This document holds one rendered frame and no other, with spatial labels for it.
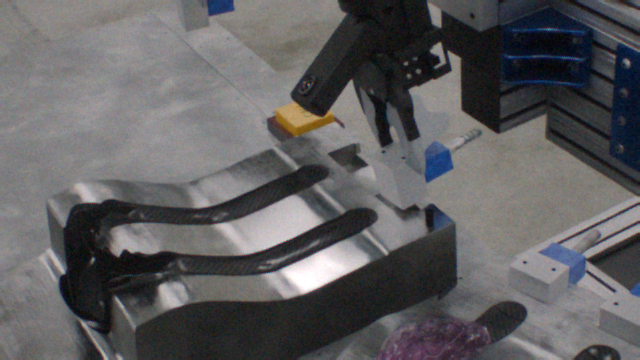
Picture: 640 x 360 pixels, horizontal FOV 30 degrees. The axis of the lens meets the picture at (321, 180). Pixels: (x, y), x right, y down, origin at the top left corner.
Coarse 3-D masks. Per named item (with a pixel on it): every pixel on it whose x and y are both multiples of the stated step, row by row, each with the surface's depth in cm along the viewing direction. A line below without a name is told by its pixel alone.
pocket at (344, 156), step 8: (352, 144) 143; (336, 152) 143; (344, 152) 143; (352, 152) 144; (360, 152) 144; (336, 160) 143; (344, 160) 144; (352, 160) 145; (360, 160) 144; (368, 160) 143; (344, 168) 144; (352, 168) 144; (360, 168) 144
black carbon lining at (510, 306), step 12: (492, 312) 122; (504, 312) 122; (516, 312) 122; (480, 324) 120; (492, 324) 121; (504, 324) 121; (516, 324) 120; (492, 336) 119; (504, 336) 118; (588, 348) 116; (600, 348) 116; (612, 348) 116
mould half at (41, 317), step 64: (320, 128) 147; (64, 192) 132; (128, 192) 133; (192, 192) 138; (320, 192) 136; (64, 256) 130; (320, 256) 127; (384, 256) 126; (448, 256) 131; (0, 320) 126; (64, 320) 125; (128, 320) 114; (192, 320) 116; (256, 320) 120; (320, 320) 125
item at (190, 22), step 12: (180, 0) 166; (192, 0) 166; (216, 0) 167; (228, 0) 168; (180, 12) 168; (192, 12) 167; (204, 12) 167; (216, 12) 168; (192, 24) 168; (204, 24) 168
